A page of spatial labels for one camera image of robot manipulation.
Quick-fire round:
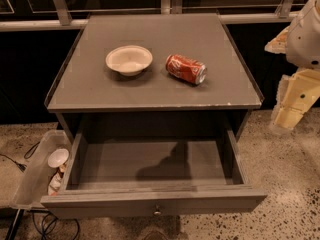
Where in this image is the grey top drawer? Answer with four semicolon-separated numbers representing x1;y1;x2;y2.
41;130;266;219

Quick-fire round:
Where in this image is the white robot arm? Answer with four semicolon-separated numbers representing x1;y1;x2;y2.
265;0;320;133

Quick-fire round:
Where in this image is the metal drawer knob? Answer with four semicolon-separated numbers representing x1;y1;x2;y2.
153;205;162;216

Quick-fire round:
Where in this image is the grey cabinet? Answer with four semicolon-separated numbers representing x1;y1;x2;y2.
45;13;263;136

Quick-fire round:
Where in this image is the red soda can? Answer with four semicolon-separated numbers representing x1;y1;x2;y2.
166;54;207;85

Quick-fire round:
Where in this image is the small white bowl in bin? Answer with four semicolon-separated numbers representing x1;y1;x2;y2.
48;148;69;168

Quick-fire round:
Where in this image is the red white item in bin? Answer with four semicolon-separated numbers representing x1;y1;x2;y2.
48;164;66;196

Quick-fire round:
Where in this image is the metal railing frame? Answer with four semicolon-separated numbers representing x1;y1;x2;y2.
0;0;308;32

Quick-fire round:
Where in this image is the black cable on floor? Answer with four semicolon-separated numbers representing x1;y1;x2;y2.
0;141;81;240

